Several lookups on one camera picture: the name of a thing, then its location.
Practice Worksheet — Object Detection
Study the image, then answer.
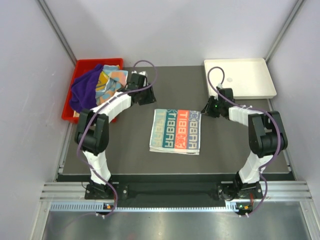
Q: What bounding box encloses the rabbit print striped towel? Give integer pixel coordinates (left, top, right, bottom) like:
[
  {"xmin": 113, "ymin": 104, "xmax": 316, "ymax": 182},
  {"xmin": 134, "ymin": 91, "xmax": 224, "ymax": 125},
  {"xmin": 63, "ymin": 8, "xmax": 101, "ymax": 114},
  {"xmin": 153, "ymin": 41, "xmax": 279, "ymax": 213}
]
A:
[{"xmin": 149, "ymin": 108, "xmax": 202, "ymax": 156}]

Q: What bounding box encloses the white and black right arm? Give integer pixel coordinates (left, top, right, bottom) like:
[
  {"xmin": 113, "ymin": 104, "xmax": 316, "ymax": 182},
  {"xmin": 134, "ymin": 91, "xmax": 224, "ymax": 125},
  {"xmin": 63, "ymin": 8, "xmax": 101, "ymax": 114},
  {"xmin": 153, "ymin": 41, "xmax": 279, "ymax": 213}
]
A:
[{"xmin": 201, "ymin": 87, "xmax": 288, "ymax": 201}]

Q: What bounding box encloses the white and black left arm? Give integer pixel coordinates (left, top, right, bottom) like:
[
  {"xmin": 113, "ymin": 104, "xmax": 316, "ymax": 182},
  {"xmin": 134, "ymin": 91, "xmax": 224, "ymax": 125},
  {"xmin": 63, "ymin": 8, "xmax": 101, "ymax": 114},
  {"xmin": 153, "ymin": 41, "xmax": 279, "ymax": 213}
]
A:
[{"xmin": 74, "ymin": 71, "xmax": 156, "ymax": 200}]

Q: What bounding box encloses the pastel patchwork towel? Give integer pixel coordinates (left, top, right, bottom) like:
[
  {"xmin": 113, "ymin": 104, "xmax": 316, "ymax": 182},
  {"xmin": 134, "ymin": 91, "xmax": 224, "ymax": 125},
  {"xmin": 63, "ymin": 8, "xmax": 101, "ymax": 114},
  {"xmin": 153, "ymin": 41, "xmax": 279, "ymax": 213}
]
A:
[{"xmin": 95, "ymin": 65, "xmax": 129, "ymax": 106}]

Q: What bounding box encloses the white plastic tray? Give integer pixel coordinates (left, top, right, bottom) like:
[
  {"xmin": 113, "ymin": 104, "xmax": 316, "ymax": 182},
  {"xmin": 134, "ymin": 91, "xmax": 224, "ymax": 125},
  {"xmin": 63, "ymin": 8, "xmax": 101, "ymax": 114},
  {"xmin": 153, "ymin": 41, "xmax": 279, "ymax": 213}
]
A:
[{"xmin": 204, "ymin": 58, "xmax": 277, "ymax": 100}]

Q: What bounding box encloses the purple towel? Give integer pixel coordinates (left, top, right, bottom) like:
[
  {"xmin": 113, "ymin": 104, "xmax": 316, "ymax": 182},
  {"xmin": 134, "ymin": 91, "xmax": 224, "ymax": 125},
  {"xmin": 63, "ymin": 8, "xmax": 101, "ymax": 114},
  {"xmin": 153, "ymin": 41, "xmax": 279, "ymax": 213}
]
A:
[{"xmin": 69, "ymin": 64, "xmax": 103, "ymax": 113}]

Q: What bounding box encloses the red plastic bin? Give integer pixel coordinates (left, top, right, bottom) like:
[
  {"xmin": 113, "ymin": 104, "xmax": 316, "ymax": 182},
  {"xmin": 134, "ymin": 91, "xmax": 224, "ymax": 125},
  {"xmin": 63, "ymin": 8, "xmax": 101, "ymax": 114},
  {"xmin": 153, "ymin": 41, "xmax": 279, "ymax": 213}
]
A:
[{"xmin": 61, "ymin": 58, "xmax": 124, "ymax": 124}]

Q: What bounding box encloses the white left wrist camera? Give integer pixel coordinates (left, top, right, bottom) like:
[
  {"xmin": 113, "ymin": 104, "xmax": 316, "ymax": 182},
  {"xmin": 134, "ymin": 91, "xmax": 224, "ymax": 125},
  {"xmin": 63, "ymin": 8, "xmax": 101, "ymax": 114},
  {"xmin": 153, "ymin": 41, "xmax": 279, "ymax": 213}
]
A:
[{"xmin": 138, "ymin": 71, "xmax": 148, "ymax": 78}]

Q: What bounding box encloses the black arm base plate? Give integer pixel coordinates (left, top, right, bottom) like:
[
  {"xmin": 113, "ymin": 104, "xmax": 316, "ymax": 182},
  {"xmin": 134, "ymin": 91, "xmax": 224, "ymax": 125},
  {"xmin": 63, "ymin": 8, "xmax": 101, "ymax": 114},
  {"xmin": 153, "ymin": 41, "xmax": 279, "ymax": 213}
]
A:
[{"xmin": 84, "ymin": 182, "xmax": 262, "ymax": 201}]

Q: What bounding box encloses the grey slotted cable duct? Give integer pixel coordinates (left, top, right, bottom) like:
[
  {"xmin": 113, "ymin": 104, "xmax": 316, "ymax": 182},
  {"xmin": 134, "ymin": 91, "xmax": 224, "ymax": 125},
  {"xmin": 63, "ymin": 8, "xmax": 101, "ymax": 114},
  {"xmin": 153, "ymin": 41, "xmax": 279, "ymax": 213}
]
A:
[{"xmin": 49, "ymin": 201, "xmax": 256, "ymax": 213}]

